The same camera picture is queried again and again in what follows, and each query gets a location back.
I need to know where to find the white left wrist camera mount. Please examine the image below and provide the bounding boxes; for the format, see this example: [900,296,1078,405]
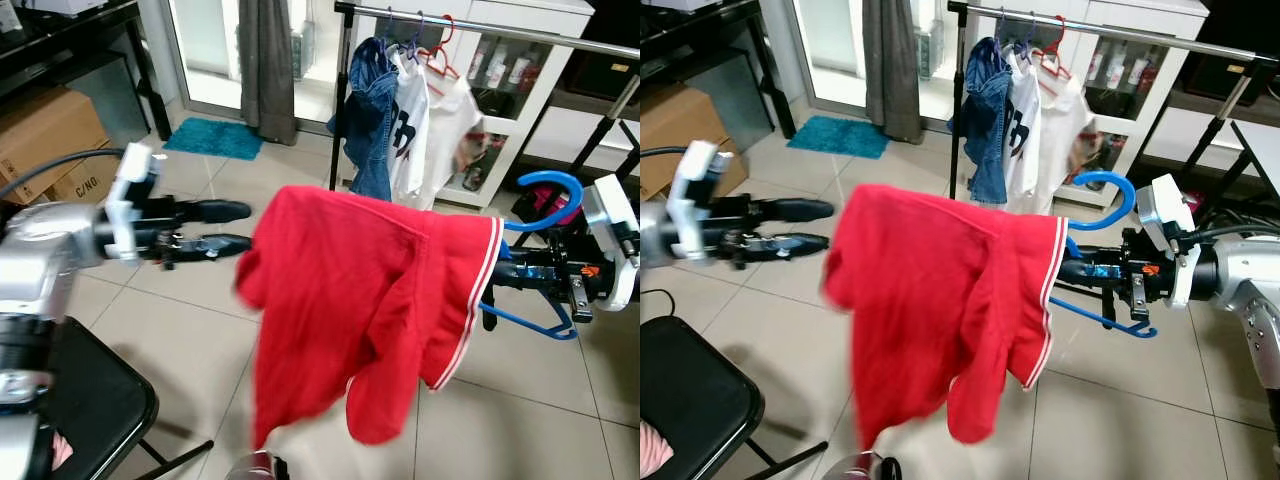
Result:
[102,142,167,264]
[666,140,736,263]

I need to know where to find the large plain cardboard box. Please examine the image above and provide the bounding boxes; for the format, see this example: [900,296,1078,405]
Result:
[640,85,736,201]
[0,87,111,206]

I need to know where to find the pink canister vacuum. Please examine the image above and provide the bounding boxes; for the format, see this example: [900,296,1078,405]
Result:
[512,188,583,229]

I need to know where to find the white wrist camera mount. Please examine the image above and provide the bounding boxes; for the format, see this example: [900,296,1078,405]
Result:
[582,173,641,313]
[1135,173,1201,309]
[102,142,167,264]
[666,140,736,263]

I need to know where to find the red shorts white trim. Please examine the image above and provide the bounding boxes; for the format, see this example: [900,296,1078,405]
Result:
[235,185,504,448]
[822,183,1071,448]

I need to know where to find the black speaker box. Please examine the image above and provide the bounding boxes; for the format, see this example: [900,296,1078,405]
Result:
[555,48,641,103]
[1165,50,1251,106]

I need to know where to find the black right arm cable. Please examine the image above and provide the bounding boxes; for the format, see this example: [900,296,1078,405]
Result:
[1180,215,1280,246]

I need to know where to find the white framed glass door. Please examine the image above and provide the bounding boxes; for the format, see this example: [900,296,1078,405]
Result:
[790,0,961,119]
[165,0,346,123]

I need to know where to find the purple clothes hanger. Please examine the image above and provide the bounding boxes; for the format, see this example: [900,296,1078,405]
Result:
[990,8,1041,59]
[375,8,429,59]

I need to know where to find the metal clothes rack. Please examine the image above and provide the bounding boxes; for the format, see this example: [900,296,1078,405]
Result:
[945,0,1280,231]
[328,0,641,196]

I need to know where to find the grey curtain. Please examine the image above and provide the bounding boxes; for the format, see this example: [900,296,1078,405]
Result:
[236,0,299,147]
[862,0,926,144]

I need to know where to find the teal floor mat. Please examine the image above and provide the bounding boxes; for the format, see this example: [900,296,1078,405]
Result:
[787,115,891,161]
[162,116,267,162]

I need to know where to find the red clothes hanger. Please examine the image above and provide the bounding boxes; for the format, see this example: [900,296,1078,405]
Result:
[420,14,463,83]
[1035,14,1076,83]

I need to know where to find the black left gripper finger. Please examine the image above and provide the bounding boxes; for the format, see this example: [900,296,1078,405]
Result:
[178,198,254,226]
[744,233,832,267]
[761,197,837,225]
[164,233,254,267]

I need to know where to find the white patterned garment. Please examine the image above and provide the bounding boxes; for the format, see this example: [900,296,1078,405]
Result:
[415,68,488,213]
[1030,68,1096,216]

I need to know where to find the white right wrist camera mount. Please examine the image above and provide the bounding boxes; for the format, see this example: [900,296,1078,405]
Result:
[1135,173,1201,309]
[582,173,641,313]

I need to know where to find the black folding chair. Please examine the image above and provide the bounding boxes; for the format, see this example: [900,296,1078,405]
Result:
[640,315,831,480]
[38,317,216,480]

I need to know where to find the black desk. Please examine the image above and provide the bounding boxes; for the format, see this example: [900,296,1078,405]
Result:
[0,0,166,143]
[640,0,796,141]

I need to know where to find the white glass-door cabinet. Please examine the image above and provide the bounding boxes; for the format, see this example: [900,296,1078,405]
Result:
[960,0,1211,211]
[345,0,598,208]

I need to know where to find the blue denim jeans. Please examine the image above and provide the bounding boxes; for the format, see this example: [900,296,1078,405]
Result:
[327,37,401,203]
[947,37,1016,206]

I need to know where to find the white work table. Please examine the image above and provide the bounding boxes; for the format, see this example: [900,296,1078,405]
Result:
[1228,120,1280,201]

